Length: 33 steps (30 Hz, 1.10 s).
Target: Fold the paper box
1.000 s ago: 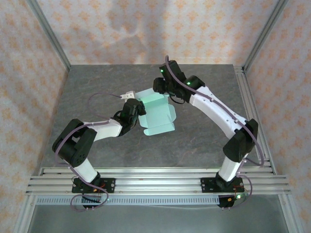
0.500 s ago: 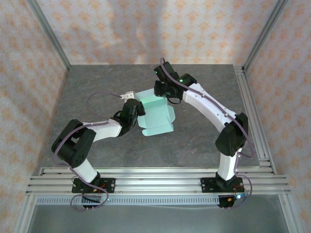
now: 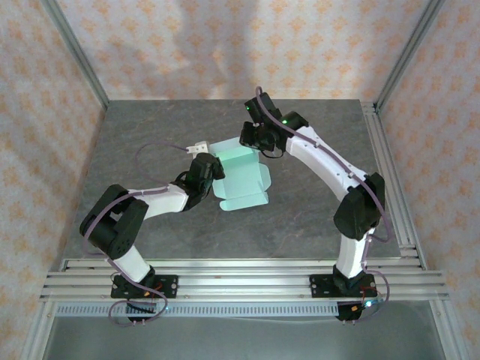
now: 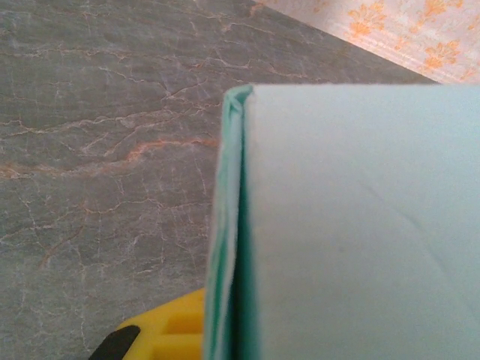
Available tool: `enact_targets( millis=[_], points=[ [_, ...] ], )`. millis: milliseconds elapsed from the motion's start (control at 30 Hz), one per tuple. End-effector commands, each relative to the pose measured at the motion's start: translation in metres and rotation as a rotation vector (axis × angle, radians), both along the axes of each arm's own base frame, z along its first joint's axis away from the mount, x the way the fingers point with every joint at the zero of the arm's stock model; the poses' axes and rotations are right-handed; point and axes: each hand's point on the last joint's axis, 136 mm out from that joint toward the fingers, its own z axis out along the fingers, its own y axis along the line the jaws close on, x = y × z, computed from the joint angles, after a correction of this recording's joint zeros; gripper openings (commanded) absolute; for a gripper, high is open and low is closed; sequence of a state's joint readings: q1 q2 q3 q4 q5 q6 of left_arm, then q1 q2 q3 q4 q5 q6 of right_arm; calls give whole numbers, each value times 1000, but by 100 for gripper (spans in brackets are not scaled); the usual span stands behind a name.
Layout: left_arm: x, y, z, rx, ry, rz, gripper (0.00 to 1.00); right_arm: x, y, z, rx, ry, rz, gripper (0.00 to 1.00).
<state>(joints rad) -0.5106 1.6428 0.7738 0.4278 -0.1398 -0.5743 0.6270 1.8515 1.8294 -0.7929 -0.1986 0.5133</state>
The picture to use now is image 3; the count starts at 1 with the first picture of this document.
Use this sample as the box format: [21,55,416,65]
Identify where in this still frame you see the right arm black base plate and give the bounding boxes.
[308,273,376,299]

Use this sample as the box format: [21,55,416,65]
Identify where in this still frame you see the aluminium corner post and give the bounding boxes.
[373,0,447,110]
[39,0,110,110]

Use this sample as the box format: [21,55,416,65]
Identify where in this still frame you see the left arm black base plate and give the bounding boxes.
[110,274,179,301]

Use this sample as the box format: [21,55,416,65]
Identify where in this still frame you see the aluminium mounting rail beam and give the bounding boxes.
[39,258,450,301]

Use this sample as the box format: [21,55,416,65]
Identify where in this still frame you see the grey slotted cable duct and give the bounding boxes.
[54,303,341,318]

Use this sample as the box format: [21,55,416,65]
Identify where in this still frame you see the aluminium side rail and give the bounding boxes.
[360,100,428,271]

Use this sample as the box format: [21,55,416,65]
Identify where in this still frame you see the light blue paper box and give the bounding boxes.
[208,137,272,212]

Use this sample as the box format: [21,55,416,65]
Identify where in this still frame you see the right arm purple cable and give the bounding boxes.
[254,86,395,324]

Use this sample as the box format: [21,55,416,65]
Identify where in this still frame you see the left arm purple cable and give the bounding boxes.
[82,142,170,326]

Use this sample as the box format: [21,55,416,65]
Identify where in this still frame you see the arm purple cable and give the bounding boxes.
[254,86,395,324]
[82,142,170,326]

